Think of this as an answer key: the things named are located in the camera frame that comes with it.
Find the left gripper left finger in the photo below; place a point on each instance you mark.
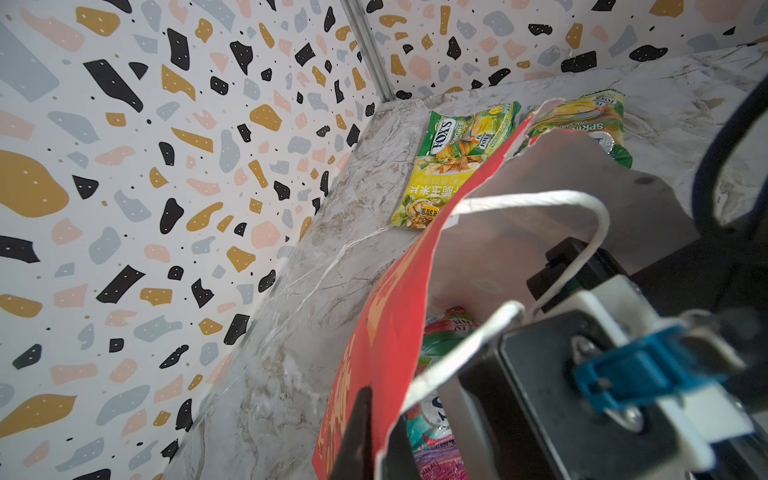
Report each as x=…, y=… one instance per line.
x=354, y=460

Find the pink berries candy bag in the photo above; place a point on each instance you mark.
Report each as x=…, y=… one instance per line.
x=443, y=462

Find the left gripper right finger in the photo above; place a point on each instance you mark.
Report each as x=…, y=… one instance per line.
x=399, y=462

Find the yellow snack bag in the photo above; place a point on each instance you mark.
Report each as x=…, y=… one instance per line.
x=432, y=184

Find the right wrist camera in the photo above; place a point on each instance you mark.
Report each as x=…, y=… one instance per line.
x=650, y=376

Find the green yellow candy bag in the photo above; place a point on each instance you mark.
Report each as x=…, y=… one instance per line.
x=482, y=133

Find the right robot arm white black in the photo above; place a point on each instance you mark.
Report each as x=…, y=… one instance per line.
x=732, y=180

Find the green snack pack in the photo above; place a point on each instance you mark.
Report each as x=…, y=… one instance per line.
x=599, y=114

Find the right corner aluminium post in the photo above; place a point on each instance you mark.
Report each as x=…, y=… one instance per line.
x=363, y=34

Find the red paper bag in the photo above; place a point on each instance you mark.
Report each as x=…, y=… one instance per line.
x=479, y=252

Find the teal mint candy bag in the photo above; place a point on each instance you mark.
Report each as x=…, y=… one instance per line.
x=447, y=344

